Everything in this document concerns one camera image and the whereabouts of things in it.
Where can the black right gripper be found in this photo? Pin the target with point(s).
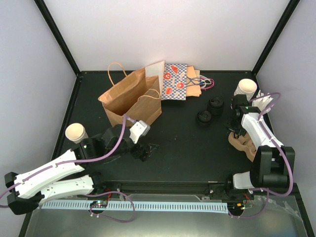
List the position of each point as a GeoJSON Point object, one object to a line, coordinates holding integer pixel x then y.
{"type": "Point", "coordinates": [227, 124]}

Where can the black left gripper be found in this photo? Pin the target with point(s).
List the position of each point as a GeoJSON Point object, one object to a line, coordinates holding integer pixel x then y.
{"type": "Point", "coordinates": [138, 154]}

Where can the large brown paper bag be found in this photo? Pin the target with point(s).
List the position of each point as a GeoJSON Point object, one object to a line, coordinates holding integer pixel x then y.
{"type": "Point", "coordinates": [137, 95]}

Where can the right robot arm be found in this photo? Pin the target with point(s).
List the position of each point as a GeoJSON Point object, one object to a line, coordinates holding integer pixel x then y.
{"type": "Point", "coordinates": [272, 166]}

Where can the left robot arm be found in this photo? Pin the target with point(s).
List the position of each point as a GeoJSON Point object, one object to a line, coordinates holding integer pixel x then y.
{"type": "Point", "coordinates": [75, 172]}

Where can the far black lid stack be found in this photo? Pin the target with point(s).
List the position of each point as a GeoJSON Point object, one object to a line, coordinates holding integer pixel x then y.
{"type": "Point", "coordinates": [215, 106]}

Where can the black lid stack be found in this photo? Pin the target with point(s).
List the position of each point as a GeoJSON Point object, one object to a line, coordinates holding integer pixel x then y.
{"type": "Point", "coordinates": [204, 118]}
{"type": "Point", "coordinates": [215, 106]}

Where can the near black lid stack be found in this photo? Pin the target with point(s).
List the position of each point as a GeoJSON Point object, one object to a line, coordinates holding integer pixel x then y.
{"type": "Point", "coordinates": [204, 118]}

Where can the glass of white stirrers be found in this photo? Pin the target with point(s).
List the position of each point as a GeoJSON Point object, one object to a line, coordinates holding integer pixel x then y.
{"type": "Point", "coordinates": [261, 101]}

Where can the stack of paper cups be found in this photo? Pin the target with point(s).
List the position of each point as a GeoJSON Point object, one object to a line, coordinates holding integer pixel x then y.
{"type": "Point", "coordinates": [246, 87]}

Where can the flat brown paper bags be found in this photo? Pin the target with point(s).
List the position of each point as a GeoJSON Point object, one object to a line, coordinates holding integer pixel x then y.
{"type": "Point", "coordinates": [192, 86]}

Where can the blue checkered paper bag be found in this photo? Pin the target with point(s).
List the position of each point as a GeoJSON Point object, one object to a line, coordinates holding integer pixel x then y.
{"type": "Point", "coordinates": [174, 82]}

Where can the single paper cup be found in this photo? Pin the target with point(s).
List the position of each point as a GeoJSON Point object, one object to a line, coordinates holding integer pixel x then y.
{"type": "Point", "coordinates": [76, 132]}

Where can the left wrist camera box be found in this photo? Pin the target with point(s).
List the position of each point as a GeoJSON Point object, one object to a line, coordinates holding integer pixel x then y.
{"type": "Point", "coordinates": [138, 130]}

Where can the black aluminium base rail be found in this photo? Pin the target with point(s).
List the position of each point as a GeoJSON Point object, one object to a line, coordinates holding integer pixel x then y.
{"type": "Point", "coordinates": [168, 188]}

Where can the white slotted cable duct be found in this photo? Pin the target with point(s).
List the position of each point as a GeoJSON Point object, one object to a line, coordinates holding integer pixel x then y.
{"type": "Point", "coordinates": [155, 206]}

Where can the black right frame post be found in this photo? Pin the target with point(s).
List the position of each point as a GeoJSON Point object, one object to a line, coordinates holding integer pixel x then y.
{"type": "Point", "coordinates": [286, 15]}

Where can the black frame post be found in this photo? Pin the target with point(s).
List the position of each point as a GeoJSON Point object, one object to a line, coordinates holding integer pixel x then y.
{"type": "Point", "coordinates": [286, 15]}
{"type": "Point", "coordinates": [42, 7]}

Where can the black left frame post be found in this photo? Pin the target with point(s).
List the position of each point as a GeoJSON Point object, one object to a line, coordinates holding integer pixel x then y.
{"type": "Point", "coordinates": [42, 7]}

